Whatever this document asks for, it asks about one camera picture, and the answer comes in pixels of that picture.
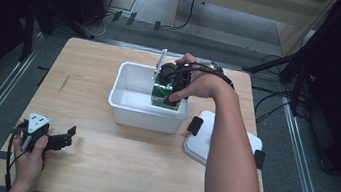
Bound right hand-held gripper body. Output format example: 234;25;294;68
149;47;198;102

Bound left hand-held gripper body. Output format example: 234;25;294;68
17;111;53;155

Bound green carton box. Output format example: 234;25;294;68
149;73;185;112

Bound white plastic storage box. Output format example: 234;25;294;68
104;59;196;138

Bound white lid with black latches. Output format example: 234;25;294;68
179;107;272;176

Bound person's right hand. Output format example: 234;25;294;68
167;50;239;112

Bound person's left hand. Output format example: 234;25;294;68
6;120;53;190

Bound dark tape strip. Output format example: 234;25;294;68
110;8;124;23
125;10;139;27

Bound light wooden furniture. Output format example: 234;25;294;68
168;0;338;63

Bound black stand leg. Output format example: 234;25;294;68
61;16;98;41

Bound black tripod stand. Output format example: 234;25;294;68
236;44;319;119

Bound right hand-held gripper cable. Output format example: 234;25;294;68
174;57;238;91

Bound hand-held gripper cable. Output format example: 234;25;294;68
174;57;238;91
1;123;27;192

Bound left hand-held gripper cable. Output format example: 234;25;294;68
1;123;27;192

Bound black hanging cable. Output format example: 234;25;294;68
170;0;200;34

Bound white floor cable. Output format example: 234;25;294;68
89;9;113;39

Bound black floor cables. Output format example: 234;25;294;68
246;52;301;128

